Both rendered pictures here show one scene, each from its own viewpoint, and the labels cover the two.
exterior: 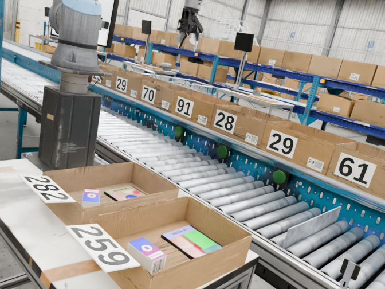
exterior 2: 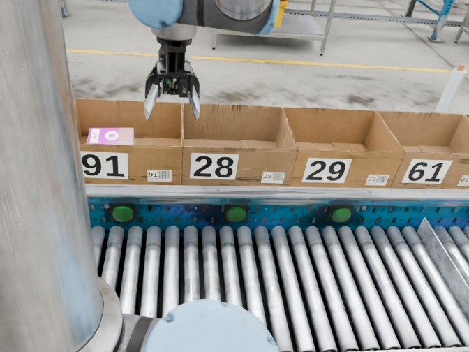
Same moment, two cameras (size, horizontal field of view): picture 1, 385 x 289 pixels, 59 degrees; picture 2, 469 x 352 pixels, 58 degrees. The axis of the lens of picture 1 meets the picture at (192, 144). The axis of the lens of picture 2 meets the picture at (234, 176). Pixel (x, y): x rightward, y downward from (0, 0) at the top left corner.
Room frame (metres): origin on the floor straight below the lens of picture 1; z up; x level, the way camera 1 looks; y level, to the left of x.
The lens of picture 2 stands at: (1.27, 0.72, 1.86)
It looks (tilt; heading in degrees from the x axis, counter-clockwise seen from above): 38 degrees down; 307
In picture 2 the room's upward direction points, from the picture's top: 7 degrees clockwise
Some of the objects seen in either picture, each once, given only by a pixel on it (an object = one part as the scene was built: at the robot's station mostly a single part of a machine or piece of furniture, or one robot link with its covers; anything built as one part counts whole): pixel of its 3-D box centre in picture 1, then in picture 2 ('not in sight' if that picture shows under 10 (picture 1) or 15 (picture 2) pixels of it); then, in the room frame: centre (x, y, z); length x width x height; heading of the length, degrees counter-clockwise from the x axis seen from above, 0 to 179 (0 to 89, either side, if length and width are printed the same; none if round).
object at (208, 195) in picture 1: (232, 191); (328, 283); (1.54, -0.23, 0.72); 0.52 x 0.05 x 0.05; 137
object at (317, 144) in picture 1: (307, 146); (334, 147); (1.81, -0.61, 0.96); 0.39 x 0.29 x 0.17; 47
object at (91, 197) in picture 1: (90, 201); not in sight; (1.05, 0.30, 0.78); 0.10 x 0.06 x 0.05; 16
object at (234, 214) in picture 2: (222, 151); (236, 215); (1.91, -0.18, 0.81); 0.07 x 0.01 x 0.07; 47
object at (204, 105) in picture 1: (205, 109); (127, 141); (2.34, -0.04, 0.96); 0.39 x 0.29 x 0.17; 47
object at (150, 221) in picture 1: (172, 241); not in sight; (0.86, 0.00, 0.80); 0.38 x 0.28 x 0.10; 137
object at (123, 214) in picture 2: (178, 132); (122, 214); (2.18, 0.11, 0.81); 0.07 x 0.01 x 0.07; 47
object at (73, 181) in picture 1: (112, 193); not in sight; (1.09, 0.24, 0.80); 0.38 x 0.28 x 0.10; 139
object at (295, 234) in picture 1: (314, 226); (449, 274); (1.25, -0.54, 0.76); 0.46 x 0.01 x 0.09; 137
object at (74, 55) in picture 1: (77, 54); not in sight; (1.40, 0.53, 1.22); 0.19 x 0.19 x 0.10
